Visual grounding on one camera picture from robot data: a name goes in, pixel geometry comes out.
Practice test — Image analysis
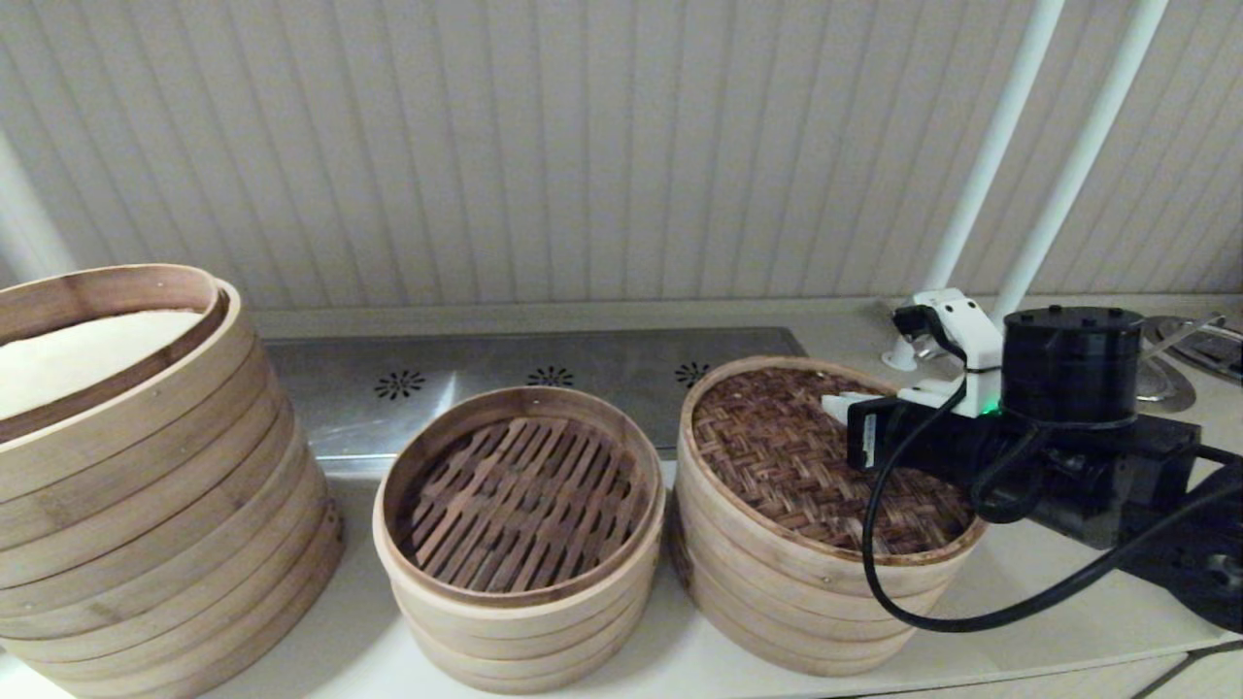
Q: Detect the round steel lid black knob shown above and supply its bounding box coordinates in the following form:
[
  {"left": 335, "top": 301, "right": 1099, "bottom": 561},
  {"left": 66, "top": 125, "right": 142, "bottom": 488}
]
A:
[{"left": 1141, "top": 349, "right": 1197, "bottom": 414}]

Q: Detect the tall wide bamboo steamer stack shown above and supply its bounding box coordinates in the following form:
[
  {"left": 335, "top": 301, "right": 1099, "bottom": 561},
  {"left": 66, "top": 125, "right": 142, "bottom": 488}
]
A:
[{"left": 0, "top": 264, "right": 347, "bottom": 699}]

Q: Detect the small bamboo steamer stack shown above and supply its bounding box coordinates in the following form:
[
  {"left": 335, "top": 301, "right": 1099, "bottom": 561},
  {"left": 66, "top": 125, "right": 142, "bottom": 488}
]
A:
[
  {"left": 670, "top": 466, "right": 977, "bottom": 678},
  {"left": 373, "top": 386, "right": 667, "bottom": 694}
]

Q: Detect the stainless steel vent panel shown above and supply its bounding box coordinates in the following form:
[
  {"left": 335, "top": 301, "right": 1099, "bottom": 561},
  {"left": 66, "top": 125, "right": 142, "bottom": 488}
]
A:
[{"left": 260, "top": 327, "right": 809, "bottom": 479}]

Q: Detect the white pipe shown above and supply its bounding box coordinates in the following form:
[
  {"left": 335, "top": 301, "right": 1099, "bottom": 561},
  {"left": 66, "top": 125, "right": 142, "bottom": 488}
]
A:
[{"left": 0, "top": 126, "right": 81, "bottom": 289}]

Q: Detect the woven bamboo steamer lid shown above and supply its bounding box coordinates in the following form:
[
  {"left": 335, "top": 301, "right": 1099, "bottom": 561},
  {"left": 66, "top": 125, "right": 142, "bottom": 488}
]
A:
[{"left": 676, "top": 355, "right": 991, "bottom": 597}]

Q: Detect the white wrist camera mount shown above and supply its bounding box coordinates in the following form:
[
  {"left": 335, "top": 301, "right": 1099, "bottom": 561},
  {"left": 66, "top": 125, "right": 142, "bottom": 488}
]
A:
[{"left": 891, "top": 288, "right": 1006, "bottom": 420}]

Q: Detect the black camera cable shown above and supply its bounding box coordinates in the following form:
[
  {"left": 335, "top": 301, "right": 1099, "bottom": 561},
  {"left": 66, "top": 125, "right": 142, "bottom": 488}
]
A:
[{"left": 861, "top": 379, "right": 1243, "bottom": 634}]

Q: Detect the white slanted pole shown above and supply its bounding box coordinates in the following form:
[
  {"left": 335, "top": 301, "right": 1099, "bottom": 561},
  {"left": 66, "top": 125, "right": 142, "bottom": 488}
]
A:
[
  {"left": 991, "top": 0, "right": 1172, "bottom": 323},
  {"left": 882, "top": 0, "right": 1067, "bottom": 372}
]

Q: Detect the white steamer cloth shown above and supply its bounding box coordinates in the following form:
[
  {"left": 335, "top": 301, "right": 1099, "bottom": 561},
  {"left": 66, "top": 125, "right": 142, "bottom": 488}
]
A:
[{"left": 0, "top": 309, "right": 208, "bottom": 420}]

